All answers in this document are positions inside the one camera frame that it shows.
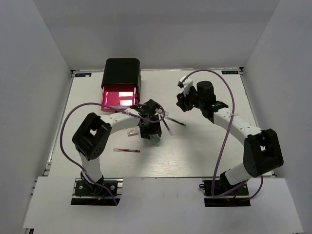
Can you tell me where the black drawer cabinet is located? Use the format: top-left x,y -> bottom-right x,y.
101,58 -> 141,102

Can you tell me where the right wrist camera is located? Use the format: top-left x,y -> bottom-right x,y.
177,76 -> 193,96

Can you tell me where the red ink pen refill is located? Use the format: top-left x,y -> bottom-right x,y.
113,148 -> 140,153

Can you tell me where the purple ink pen refill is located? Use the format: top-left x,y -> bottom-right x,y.
162,119 -> 174,136

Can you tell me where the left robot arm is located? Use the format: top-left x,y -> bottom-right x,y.
72,99 -> 164,195

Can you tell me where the green ink pen refill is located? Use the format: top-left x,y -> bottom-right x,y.
165,117 -> 186,127

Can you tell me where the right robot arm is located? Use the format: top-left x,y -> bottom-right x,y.
177,80 -> 284,196

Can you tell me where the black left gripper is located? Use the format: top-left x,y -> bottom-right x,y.
139,115 -> 162,140

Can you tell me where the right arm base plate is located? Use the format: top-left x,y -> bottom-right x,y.
199,179 -> 251,207

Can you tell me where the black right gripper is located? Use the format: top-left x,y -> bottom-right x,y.
177,86 -> 205,112

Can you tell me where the pink top drawer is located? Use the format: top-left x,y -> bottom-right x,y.
101,84 -> 137,110

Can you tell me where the white staples box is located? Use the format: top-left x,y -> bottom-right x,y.
127,128 -> 139,137

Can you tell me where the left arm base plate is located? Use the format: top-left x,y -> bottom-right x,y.
71,178 -> 123,206

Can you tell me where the green highlighter pen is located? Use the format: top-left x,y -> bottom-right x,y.
151,135 -> 160,147

